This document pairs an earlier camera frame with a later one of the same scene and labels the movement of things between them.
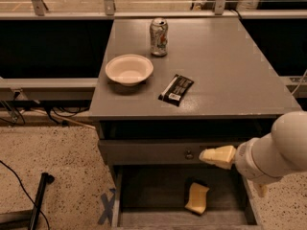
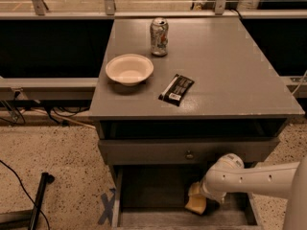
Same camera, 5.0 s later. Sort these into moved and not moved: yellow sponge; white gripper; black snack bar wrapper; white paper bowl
Moved: white gripper
Not moved: yellow sponge; white paper bowl; black snack bar wrapper
